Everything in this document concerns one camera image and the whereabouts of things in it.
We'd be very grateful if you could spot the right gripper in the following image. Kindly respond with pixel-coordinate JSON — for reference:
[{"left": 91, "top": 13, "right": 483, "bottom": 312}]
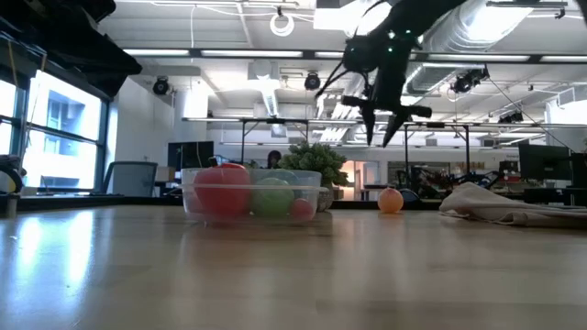
[{"left": 340, "top": 30, "right": 433, "bottom": 149}]

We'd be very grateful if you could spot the red toy cherry with stem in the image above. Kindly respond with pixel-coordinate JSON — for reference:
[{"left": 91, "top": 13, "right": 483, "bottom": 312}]
[{"left": 289, "top": 197, "right": 316, "bottom": 222}]

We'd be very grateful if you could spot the green striped toy watermelon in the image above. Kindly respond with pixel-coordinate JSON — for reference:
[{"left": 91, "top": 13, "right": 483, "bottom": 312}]
[{"left": 250, "top": 176, "right": 296, "bottom": 219}]

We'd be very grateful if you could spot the red toy bell pepper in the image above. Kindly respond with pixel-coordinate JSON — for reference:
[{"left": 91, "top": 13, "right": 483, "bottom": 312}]
[{"left": 193, "top": 161, "right": 253, "bottom": 220}]

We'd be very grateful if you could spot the clear plastic tupperware container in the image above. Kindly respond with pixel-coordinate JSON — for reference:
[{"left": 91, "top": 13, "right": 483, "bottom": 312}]
[{"left": 180, "top": 167, "right": 329, "bottom": 226}]

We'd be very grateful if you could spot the pink orange toy peach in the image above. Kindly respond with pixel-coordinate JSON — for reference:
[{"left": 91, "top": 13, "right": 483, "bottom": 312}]
[{"left": 376, "top": 186, "right": 405, "bottom": 215}]

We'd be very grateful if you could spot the green succulent in white pot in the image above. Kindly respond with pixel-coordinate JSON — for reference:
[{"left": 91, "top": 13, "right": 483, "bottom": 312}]
[{"left": 276, "top": 140, "right": 350, "bottom": 214}]

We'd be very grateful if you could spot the black ceiling spotlight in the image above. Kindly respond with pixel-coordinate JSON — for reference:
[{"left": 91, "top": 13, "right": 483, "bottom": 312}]
[
  {"left": 151, "top": 76, "right": 171, "bottom": 97},
  {"left": 303, "top": 71, "right": 322, "bottom": 92}
]

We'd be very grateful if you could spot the beige cloth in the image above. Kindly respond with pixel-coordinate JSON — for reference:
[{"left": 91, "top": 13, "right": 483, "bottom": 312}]
[{"left": 438, "top": 181, "right": 587, "bottom": 230}]

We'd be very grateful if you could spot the long ceiling light strip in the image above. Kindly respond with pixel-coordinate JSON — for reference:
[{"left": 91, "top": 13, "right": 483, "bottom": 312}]
[{"left": 122, "top": 47, "right": 587, "bottom": 64}]

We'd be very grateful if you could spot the black computer monitor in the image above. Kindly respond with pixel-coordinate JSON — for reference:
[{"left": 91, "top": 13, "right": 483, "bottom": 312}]
[
  {"left": 570, "top": 151, "right": 587, "bottom": 190},
  {"left": 518, "top": 143, "right": 572, "bottom": 182},
  {"left": 166, "top": 140, "right": 215, "bottom": 173}
]

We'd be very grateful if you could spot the grey office chair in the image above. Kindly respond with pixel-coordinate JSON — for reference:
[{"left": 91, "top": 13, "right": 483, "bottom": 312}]
[{"left": 100, "top": 160, "right": 160, "bottom": 198}]

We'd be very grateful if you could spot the black background workstation frame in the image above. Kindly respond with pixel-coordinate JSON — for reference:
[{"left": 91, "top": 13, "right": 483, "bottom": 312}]
[{"left": 240, "top": 116, "right": 471, "bottom": 184}]

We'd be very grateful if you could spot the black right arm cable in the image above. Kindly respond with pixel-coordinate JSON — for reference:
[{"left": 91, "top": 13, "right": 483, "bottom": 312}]
[{"left": 314, "top": 59, "right": 348, "bottom": 99}]

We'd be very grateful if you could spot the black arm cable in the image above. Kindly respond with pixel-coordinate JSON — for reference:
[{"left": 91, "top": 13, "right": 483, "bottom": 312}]
[
  {"left": 0, "top": 154, "right": 28, "bottom": 196},
  {"left": 314, "top": 59, "right": 348, "bottom": 99}
]

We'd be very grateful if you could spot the black rig camera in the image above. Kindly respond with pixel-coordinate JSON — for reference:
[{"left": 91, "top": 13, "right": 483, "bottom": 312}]
[{"left": 450, "top": 65, "right": 491, "bottom": 95}]

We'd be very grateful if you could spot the white cable coil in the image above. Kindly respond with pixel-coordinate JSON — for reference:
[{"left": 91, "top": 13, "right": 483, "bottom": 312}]
[{"left": 269, "top": 12, "right": 296, "bottom": 39}]

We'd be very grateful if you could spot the silver ventilation duct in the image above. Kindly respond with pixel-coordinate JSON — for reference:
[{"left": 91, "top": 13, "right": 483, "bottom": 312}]
[{"left": 341, "top": 0, "right": 536, "bottom": 105}]

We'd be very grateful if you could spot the black aluminium table frame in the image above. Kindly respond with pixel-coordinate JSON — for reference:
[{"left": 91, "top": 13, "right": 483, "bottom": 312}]
[{"left": 0, "top": 194, "right": 587, "bottom": 213}]

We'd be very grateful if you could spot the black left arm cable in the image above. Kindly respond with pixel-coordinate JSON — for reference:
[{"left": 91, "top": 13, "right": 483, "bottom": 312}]
[{"left": 0, "top": 154, "right": 28, "bottom": 196}]

